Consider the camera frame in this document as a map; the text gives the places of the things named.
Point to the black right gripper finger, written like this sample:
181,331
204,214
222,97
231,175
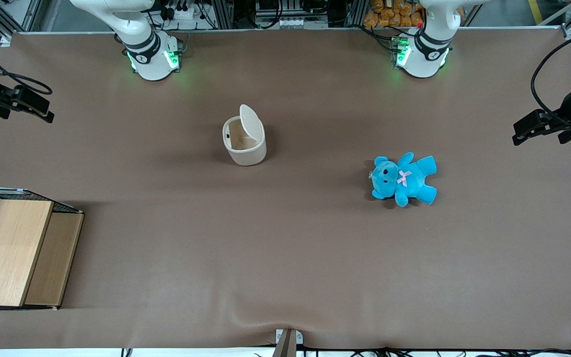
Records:
42,116
30,99

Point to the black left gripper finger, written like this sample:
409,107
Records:
533,137
538,123

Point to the beige plastic trash can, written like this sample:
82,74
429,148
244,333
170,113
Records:
247,156

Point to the beige trash can lid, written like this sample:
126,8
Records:
251,121

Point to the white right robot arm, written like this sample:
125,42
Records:
147,59

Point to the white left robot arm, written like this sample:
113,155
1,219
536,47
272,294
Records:
427,54

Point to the blue teddy bear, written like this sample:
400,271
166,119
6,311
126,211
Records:
407,181

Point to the light wooden shelf board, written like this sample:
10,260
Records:
8,253

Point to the dark wooden shelf board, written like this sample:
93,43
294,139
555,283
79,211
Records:
52,258

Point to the white power strip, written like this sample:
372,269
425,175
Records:
181,12

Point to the orange plush toy pile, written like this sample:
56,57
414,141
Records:
389,15

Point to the white terminal block row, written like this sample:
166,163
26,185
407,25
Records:
290,22

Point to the brown table mat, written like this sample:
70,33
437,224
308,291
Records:
285,248

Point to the white mounting bracket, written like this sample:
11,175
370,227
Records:
299,337

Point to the brown camera post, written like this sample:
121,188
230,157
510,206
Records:
285,347

